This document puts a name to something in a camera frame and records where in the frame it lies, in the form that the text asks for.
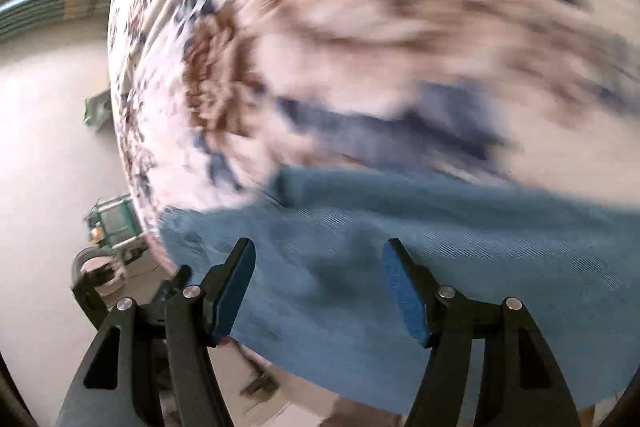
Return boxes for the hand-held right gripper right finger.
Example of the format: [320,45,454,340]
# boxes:
[382,238,583,427]

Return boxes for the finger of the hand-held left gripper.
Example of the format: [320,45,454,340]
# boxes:
[150,264,193,308]

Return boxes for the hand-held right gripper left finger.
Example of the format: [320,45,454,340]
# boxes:
[57,237,257,427]

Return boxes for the blue denim pants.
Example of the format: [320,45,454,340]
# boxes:
[159,164,640,414]

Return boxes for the green box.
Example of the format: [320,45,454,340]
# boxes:
[84,194,152,264]

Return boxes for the small green object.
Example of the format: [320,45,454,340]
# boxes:
[84,88,114,134]

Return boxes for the floral bed sheet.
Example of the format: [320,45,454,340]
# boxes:
[107,0,640,275]

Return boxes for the wall radiator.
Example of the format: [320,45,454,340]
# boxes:
[0,0,113,42]

